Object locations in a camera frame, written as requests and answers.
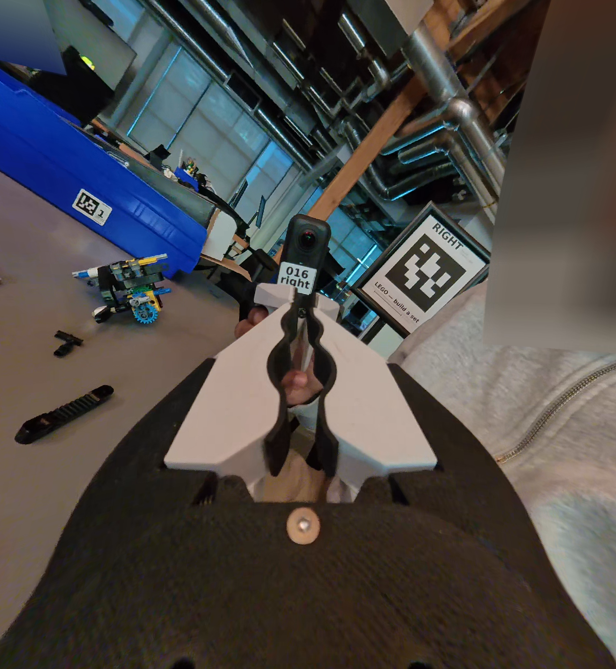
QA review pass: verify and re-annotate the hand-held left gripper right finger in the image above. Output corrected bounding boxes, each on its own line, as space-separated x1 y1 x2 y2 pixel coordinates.
308 300 439 503

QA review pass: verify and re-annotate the black lego connector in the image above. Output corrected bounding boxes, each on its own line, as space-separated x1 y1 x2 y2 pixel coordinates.
53 330 85 359

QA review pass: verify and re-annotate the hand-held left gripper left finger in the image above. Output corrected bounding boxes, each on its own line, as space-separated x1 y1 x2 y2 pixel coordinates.
164 299 295 501

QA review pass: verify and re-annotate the black lego gear rack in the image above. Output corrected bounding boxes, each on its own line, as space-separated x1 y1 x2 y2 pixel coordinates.
14 385 115 445

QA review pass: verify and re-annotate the black office chair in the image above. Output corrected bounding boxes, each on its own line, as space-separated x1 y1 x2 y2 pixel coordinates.
218 245 281 321

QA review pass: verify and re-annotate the person's grey hoodie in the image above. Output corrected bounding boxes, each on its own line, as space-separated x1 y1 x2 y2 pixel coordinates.
389 282 616 669

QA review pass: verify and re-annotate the black flat screen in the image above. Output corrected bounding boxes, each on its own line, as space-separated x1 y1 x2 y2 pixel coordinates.
38 44 137 127

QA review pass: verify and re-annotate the partly built lego model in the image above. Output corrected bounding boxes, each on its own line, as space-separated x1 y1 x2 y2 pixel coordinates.
71 254 173 325

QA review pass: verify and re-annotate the wooden beam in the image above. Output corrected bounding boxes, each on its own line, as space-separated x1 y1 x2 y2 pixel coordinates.
307 0 549 221

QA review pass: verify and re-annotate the framed marker sign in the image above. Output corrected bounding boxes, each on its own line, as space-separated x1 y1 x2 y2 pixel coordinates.
352 201 490 336

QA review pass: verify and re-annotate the person's right hand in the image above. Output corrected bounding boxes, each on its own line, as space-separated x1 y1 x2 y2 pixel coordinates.
234 307 323 407

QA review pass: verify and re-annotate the blue plastic bin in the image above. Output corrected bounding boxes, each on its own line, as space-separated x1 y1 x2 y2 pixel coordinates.
0 62 208 281

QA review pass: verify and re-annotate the large metal duct pipe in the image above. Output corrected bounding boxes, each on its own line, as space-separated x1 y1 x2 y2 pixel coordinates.
399 21 510 207

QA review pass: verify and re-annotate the cluttered office desk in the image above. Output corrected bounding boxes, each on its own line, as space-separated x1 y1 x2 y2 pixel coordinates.
146 146 252 272

